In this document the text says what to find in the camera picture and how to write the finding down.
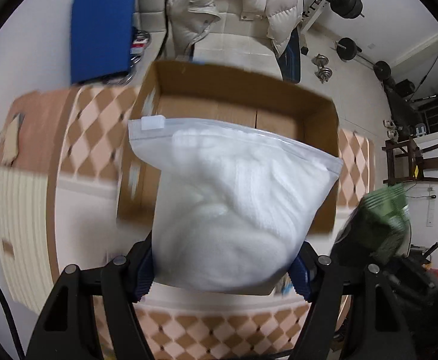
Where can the dark wooden chair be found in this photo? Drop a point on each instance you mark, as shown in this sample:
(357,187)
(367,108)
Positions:
(417,163)

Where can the blue folded mat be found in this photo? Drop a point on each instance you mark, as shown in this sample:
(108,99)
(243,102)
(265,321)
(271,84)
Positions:
(101,34)

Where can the chrome dumbbell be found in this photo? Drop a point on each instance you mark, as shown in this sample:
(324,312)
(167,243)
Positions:
(320,60)

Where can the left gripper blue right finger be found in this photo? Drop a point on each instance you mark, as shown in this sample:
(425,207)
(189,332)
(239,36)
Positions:
(322,283)

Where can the open cardboard box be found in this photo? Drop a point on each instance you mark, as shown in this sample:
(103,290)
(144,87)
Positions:
(190,90)

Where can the white puffer jacket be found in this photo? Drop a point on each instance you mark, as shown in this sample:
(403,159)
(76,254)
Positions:
(193,20)

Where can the small barbell on floor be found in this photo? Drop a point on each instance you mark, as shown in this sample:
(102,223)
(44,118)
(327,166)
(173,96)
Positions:
(347,50)

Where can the white towel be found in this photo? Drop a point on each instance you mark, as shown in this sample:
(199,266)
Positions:
(234,204)

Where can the barbell on rack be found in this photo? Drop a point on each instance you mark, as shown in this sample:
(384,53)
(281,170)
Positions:
(347,9)

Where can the green packaged cloth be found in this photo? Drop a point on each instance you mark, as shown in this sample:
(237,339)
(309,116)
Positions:
(384,223)

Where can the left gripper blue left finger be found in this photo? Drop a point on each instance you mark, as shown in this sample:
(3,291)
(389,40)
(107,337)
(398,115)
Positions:
(66,328)

